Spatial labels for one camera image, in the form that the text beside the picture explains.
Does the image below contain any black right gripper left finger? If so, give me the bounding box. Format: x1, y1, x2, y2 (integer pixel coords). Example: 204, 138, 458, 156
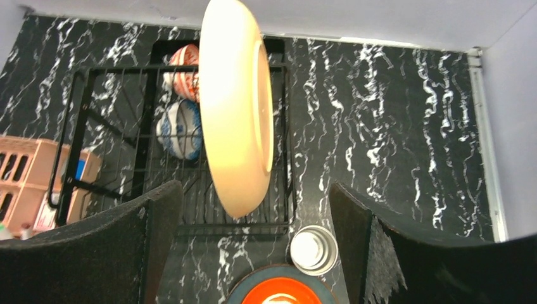
1, 180, 184, 303

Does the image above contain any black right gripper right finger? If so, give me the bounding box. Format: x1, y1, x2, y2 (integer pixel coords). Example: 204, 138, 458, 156
329, 182, 536, 303

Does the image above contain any black wire dish rack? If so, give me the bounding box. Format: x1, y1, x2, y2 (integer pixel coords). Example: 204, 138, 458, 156
46, 37, 296, 236

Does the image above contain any blue floral bowl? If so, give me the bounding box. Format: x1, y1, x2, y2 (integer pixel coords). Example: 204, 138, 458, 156
156, 99, 203, 160

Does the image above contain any orange patterned bowl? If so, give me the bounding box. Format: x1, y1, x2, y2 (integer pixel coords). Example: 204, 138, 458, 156
163, 44, 199, 102

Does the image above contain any yellow plate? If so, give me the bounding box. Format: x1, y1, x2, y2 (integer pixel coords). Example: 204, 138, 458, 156
198, 1, 274, 219

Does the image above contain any orange red plate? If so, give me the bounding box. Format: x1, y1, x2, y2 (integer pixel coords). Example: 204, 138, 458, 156
242, 277, 321, 304

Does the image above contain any dark teal plate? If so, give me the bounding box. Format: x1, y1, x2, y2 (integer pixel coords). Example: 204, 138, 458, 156
225, 264, 339, 303

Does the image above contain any stainless steel cup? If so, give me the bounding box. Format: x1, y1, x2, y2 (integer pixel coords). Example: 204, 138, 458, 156
289, 225, 339, 276

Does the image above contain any red white card box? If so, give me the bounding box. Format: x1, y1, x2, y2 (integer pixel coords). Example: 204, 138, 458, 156
33, 201, 56, 233

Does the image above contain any red capped marker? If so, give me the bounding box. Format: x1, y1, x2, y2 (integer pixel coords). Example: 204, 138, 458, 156
20, 222, 32, 240

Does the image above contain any blue eraser block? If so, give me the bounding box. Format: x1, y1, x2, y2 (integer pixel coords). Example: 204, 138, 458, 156
75, 159, 86, 181

